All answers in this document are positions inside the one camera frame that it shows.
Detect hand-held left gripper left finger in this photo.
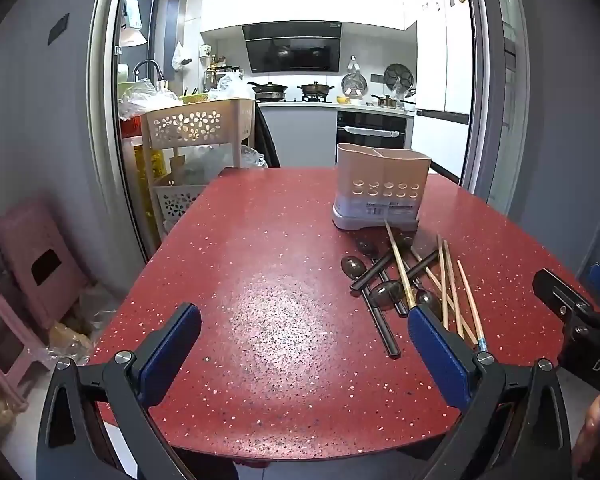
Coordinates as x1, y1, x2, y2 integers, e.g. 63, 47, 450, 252
36, 302, 203, 480

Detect beige plastic utensil holder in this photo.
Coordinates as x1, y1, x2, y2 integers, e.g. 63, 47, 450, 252
331, 142, 432, 232

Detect black range hood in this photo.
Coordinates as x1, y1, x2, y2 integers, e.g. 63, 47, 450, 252
242, 21, 342, 74

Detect cooking pot with lid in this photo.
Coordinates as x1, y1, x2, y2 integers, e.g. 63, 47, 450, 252
298, 80, 336, 101

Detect spice rack with bottles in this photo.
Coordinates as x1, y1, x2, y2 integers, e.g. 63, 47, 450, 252
203, 55, 243, 91

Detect black wok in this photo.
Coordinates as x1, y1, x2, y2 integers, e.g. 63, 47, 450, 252
247, 80, 289, 102

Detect beige flower-pattern storage cart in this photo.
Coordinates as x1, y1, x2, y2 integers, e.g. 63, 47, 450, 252
140, 97, 257, 241

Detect brown snack bag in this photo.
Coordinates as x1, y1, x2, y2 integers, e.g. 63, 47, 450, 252
47, 320, 96, 366

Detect white wall cabinets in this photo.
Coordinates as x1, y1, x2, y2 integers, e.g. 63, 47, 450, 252
200, 0, 418, 33

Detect black kitchen faucet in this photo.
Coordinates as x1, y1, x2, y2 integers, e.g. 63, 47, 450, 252
132, 59, 163, 83

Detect dark wall switch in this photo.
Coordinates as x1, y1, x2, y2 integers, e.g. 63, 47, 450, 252
46, 12, 71, 45

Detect clear plastic bag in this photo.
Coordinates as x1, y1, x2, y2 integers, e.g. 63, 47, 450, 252
182, 142, 268, 186

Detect black hanging jacket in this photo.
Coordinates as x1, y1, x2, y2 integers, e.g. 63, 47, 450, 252
254, 105, 281, 168

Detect black built-in oven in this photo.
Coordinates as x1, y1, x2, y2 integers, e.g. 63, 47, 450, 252
336, 110, 415, 166

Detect person's right hand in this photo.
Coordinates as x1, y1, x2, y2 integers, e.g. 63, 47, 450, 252
576, 395, 600, 463

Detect grey sliding door frame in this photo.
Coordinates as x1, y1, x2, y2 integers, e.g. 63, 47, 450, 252
87, 0, 528, 266

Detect clear crumpled plastic bags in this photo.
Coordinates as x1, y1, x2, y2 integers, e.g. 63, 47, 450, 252
117, 80, 181, 121

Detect white hanging plastic bag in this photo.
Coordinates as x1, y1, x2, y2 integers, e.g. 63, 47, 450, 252
171, 41, 193, 72

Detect round metal steamer rack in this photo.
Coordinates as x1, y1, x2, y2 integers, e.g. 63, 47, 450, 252
383, 63, 416, 92

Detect white refrigerator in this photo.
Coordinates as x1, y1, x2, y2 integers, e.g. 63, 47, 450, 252
414, 0, 476, 183

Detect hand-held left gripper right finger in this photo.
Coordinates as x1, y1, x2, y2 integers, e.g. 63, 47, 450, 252
407, 305, 573, 480

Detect round metal plate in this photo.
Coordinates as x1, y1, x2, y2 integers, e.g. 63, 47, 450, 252
341, 72, 368, 98

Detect yellow oil bottle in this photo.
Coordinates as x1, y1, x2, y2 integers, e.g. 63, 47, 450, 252
135, 145, 173, 221

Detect blue hanging bag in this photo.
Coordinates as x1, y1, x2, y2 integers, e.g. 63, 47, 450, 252
122, 0, 146, 31

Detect grey base cabinet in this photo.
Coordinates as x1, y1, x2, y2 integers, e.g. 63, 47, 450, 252
257, 105, 338, 168

